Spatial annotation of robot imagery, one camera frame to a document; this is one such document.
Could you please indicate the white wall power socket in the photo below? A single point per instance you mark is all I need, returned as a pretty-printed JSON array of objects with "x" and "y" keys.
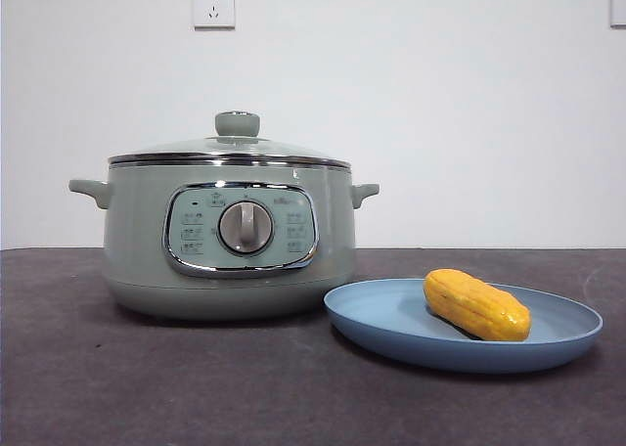
[{"x": 213, "y": 6}]

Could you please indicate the yellow corn cob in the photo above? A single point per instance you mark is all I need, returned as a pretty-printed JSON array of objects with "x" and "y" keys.
[{"x": 479, "y": 309}]

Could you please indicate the sage green electric steamer pot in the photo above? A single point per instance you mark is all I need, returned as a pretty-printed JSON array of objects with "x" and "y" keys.
[{"x": 137, "y": 250}]

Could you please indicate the glass lid with green knob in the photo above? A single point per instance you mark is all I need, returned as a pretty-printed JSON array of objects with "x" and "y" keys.
[{"x": 195, "y": 148}]

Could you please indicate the light blue round plate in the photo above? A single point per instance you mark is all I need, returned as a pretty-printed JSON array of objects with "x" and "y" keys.
[{"x": 391, "y": 328}]

